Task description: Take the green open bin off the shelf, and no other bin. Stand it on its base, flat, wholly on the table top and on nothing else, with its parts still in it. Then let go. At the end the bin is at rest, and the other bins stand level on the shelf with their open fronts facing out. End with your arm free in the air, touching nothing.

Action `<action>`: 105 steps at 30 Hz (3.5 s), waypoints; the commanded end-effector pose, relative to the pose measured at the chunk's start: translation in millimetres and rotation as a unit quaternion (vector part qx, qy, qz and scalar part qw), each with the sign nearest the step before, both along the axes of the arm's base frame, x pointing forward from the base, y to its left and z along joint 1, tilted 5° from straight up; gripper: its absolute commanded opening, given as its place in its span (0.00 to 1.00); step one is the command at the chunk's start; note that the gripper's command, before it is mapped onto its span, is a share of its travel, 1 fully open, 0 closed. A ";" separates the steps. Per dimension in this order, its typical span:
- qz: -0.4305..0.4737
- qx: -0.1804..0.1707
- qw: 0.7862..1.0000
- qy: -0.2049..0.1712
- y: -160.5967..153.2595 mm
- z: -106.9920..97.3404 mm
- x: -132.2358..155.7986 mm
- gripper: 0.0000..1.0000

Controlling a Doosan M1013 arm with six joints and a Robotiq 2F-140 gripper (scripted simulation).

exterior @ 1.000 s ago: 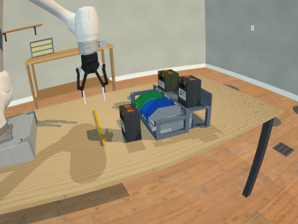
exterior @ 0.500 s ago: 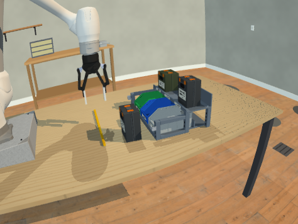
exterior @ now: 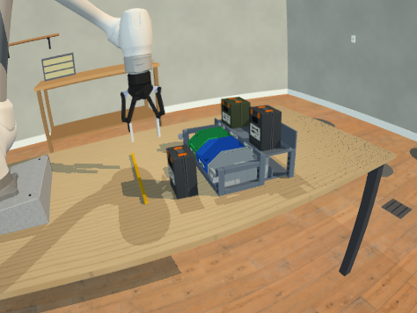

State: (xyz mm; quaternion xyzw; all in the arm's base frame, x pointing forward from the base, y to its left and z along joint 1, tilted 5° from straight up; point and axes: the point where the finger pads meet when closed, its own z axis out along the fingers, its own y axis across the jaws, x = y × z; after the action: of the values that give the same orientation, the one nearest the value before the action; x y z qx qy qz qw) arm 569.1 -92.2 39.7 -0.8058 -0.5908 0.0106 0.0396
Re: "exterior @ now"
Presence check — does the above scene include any blue open bin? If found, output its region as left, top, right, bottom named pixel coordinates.
left=197, top=136, right=245, bottom=173

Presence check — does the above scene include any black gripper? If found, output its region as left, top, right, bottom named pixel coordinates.
left=121, top=71, right=165, bottom=142

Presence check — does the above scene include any grey open bin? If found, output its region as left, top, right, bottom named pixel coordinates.
left=208, top=147, right=269, bottom=186

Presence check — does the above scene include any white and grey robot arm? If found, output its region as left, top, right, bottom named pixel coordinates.
left=0, top=0, right=152, bottom=201

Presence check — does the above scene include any green bin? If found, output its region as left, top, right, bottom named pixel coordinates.
left=188, top=127, right=231, bottom=157

